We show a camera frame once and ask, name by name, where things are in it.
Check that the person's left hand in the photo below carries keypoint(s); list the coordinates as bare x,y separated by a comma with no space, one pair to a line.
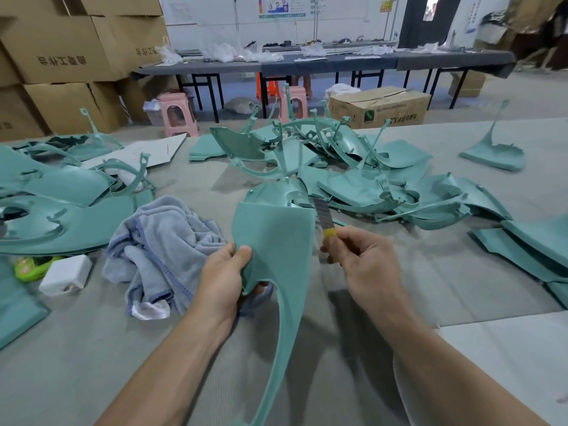
220,284

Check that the person's right hand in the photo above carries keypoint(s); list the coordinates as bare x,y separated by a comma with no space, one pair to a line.
368,270

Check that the grey-blue wiping cloth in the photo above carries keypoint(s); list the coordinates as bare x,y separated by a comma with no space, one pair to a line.
164,248

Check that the single green plastic part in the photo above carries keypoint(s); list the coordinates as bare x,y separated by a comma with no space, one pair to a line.
280,248

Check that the brown cardboard box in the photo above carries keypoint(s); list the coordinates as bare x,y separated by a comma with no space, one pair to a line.
380,107

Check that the pile of green plastic parts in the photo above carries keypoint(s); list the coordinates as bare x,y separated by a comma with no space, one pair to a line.
71,208

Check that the stack of brown cardboard boxes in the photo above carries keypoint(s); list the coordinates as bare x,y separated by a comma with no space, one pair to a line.
75,57

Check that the person's left forearm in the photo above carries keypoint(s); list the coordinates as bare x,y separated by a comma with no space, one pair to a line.
164,377

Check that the person's right forearm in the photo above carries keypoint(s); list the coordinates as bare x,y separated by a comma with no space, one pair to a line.
461,377

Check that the white paper sheet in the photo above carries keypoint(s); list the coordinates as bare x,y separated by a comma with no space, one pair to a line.
138,152

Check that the white power adapter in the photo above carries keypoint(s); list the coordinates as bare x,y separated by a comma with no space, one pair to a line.
65,275

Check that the white foam sheet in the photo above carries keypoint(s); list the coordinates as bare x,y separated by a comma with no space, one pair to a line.
506,368

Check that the pink plastic stool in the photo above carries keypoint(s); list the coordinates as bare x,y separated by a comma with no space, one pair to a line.
177,113
295,102

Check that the green and yellow gadget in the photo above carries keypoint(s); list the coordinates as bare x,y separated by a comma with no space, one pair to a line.
34,269

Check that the orange object under table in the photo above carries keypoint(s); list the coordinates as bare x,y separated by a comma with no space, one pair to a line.
269,87

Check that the long grey work table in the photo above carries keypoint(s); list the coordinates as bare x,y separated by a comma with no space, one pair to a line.
337,63

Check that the heap of clear plastic bags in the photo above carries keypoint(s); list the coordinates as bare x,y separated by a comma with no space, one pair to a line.
222,53

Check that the dark door with window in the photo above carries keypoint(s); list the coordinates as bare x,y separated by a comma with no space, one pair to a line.
429,17

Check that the colourful wall poster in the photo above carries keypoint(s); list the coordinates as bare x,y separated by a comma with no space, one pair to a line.
282,4

